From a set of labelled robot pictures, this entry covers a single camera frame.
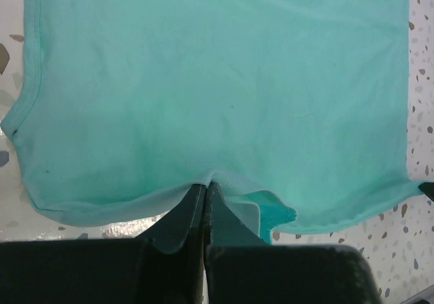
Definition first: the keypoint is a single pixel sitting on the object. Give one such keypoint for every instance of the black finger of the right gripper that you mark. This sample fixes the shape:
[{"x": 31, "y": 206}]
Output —
[{"x": 428, "y": 189}]

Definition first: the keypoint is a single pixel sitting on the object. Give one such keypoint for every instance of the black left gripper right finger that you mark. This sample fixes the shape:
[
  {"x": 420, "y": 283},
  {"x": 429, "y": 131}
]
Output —
[{"x": 242, "y": 268}]

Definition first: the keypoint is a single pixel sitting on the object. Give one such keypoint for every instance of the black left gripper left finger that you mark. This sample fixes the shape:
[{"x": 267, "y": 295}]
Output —
[{"x": 164, "y": 264}]

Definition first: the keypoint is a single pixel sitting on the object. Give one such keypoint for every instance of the teal t shirt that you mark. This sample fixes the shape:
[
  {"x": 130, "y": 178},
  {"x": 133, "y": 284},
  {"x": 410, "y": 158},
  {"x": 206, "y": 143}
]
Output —
[{"x": 298, "y": 109}]

